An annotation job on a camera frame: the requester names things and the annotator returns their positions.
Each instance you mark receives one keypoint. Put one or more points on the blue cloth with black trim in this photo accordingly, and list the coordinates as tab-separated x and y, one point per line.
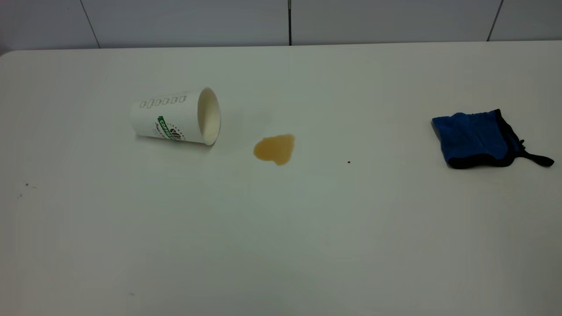
472	138

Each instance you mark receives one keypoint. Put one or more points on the brown coffee spill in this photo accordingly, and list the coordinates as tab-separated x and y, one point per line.
274	149

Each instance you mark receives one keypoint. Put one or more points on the white paper coffee cup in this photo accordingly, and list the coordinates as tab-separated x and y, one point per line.
171	118

